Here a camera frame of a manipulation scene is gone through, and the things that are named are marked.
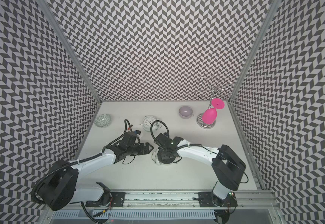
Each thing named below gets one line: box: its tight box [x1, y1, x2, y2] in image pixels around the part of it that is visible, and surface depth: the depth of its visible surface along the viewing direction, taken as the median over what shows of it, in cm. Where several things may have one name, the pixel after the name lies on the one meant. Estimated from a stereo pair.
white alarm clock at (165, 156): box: [151, 147, 182, 166], surface depth 84 cm
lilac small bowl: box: [178, 105, 193, 119], surface depth 108 cm
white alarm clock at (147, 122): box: [140, 115, 163, 133], surface depth 103 cm
